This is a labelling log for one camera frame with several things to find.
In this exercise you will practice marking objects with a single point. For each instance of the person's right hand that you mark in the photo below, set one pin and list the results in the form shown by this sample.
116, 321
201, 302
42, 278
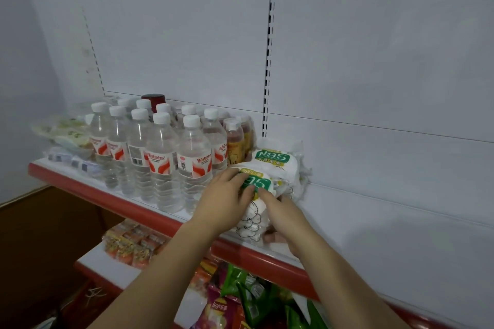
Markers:
291, 222

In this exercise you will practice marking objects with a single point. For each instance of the person's left hand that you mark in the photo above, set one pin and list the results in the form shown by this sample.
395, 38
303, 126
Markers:
218, 207

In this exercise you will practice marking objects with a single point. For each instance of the person's right thumb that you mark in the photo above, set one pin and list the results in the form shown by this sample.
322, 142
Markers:
267, 197

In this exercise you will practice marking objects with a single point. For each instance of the person's left thumb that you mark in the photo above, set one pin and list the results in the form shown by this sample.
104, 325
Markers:
249, 193

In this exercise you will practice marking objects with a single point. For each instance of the white packet with green label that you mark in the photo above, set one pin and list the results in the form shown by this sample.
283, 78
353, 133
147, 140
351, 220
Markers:
252, 219
276, 157

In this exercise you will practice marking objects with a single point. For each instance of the person's right forearm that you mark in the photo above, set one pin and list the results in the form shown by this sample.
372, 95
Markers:
343, 286

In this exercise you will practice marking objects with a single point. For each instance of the person's left forearm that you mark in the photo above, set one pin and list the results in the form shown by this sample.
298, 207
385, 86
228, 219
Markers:
166, 274

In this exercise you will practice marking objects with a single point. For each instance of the amber tea bottle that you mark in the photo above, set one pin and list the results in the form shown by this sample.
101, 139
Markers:
247, 133
234, 143

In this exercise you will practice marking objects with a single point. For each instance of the orange red snack bags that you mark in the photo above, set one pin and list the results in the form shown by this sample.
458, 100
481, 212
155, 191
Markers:
202, 274

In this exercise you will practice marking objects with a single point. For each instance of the group of clear water bottles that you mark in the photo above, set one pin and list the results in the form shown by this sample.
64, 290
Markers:
162, 155

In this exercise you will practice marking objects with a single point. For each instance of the green snack bags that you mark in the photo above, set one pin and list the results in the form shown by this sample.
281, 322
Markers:
254, 298

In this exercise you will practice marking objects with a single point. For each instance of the magenta chips bag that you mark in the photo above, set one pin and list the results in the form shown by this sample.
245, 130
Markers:
220, 307

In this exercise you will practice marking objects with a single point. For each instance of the slotted white shelf upright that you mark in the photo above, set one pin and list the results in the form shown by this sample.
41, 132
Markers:
94, 55
267, 70

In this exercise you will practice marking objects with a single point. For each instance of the pile of orange snack packets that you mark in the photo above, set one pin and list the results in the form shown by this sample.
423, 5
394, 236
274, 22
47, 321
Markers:
129, 244

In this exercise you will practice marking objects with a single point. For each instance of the dark red lidded jar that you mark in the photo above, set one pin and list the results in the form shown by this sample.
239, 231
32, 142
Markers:
153, 100

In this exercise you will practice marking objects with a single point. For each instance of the small red-edged white shelf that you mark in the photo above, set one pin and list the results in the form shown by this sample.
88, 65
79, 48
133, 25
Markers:
115, 271

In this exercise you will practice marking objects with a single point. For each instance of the white and blue flat packets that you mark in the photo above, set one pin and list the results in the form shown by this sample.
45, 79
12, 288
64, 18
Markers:
73, 162

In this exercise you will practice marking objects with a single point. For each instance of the pale green flat packets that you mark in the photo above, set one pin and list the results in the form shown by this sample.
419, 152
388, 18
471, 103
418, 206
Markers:
63, 131

